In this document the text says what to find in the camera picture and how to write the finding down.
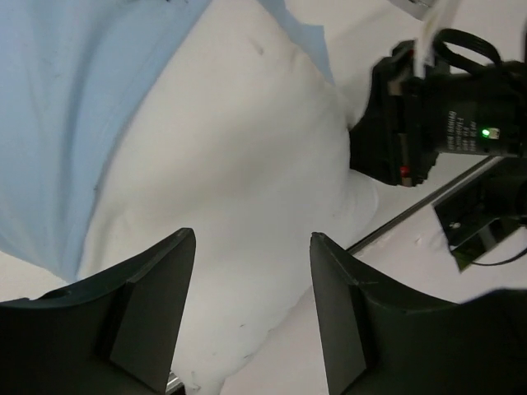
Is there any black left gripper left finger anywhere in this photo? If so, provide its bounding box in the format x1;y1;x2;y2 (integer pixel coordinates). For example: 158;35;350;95
1;229;196;394

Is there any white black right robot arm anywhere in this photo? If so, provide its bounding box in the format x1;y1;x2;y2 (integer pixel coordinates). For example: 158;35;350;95
349;29;526;187

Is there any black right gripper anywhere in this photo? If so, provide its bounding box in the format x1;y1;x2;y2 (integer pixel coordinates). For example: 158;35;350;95
348;40;438;188

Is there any white pillow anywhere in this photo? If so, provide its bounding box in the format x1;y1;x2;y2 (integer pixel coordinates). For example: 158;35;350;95
78;1;378;394

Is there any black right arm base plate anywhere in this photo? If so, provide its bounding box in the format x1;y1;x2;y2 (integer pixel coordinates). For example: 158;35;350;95
433;158;526;272

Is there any light blue pillowcase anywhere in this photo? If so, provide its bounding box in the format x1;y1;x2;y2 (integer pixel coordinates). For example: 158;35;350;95
1;1;330;281

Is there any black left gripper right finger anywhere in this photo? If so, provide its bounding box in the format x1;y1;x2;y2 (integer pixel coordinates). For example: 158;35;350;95
310;233;526;394

